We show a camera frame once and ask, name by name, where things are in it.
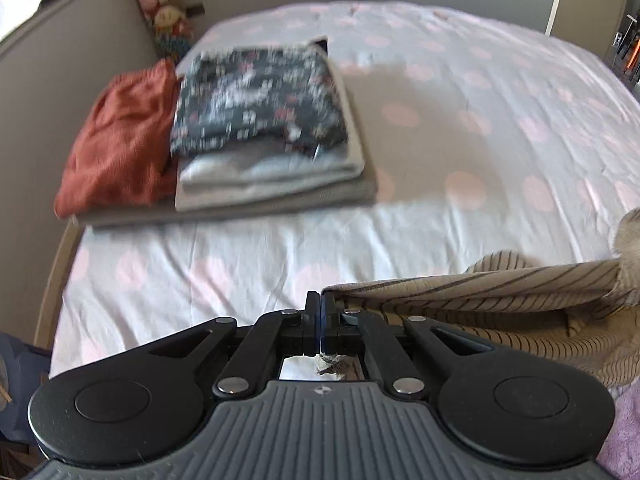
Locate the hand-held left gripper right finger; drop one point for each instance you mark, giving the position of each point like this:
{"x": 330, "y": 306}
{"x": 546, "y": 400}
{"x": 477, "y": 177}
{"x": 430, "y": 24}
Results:
{"x": 327, "y": 330}

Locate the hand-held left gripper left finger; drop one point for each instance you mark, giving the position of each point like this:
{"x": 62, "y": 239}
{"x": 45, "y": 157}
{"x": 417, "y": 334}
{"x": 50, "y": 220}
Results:
{"x": 312, "y": 320}

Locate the beige striped shirt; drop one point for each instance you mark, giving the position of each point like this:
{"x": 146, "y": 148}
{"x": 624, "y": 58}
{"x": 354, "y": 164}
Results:
{"x": 500, "y": 300}

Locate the light grey folded garment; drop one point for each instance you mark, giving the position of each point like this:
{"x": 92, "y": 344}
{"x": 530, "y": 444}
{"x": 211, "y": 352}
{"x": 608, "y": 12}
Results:
{"x": 280, "y": 167}

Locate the dark floral folded garment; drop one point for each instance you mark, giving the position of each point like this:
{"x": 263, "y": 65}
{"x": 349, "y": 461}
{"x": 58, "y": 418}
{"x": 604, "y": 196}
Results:
{"x": 250, "y": 95}

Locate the pink dotted white bed sheet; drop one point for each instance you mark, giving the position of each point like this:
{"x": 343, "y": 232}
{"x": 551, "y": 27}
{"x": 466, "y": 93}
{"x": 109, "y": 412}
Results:
{"x": 425, "y": 110}

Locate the rust red folded garment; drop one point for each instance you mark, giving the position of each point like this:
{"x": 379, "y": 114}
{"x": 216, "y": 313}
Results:
{"x": 115, "y": 145}

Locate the blue cloth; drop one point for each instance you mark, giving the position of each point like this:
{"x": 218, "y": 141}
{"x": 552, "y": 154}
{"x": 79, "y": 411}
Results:
{"x": 22, "y": 385}

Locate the purple fluffy sweater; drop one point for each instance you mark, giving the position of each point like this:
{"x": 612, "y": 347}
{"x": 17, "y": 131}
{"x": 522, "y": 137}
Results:
{"x": 622, "y": 440}

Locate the colourful plush doll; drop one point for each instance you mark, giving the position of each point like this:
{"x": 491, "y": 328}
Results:
{"x": 172, "y": 20}

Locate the orange chair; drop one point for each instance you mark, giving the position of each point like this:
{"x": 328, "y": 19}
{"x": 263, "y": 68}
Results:
{"x": 631, "y": 55}

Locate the wooden bed frame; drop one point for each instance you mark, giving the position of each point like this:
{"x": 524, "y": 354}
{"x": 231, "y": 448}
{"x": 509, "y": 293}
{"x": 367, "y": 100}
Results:
{"x": 55, "y": 285}

